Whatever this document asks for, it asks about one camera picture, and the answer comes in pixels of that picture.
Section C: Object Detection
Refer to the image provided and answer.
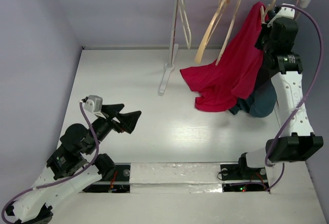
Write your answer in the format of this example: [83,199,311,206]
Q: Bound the beige looped wooden hanger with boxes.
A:
[260,0,276,24]

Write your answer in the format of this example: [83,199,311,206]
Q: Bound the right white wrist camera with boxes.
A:
[267,4,296,28]

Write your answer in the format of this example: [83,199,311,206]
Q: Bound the dark teal t shirt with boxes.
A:
[229,65,277,118]

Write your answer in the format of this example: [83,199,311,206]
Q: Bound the red t shirt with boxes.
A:
[180,2,265,112]

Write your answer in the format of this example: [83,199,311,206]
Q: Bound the slim beige wooden hanger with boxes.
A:
[215,0,242,66]

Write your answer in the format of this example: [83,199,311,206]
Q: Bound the thin beige plastic hanger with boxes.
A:
[178,0,192,49]

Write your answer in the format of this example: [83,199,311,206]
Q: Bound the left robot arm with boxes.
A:
[1,97,142,223]

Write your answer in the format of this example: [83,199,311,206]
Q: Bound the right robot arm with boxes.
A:
[236,17,323,179]

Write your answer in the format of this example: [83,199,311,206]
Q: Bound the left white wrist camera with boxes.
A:
[82,95,106,118]

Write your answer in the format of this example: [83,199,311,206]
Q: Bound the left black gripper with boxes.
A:
[86,103,142,154]

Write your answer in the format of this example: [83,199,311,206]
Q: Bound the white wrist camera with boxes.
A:
[82,95,106,118]
[267,4,296,28]

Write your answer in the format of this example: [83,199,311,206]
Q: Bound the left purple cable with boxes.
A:
[1,100,100,223]

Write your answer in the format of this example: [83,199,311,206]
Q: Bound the wide beige wooden hanger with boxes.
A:
[194,0,230,64]

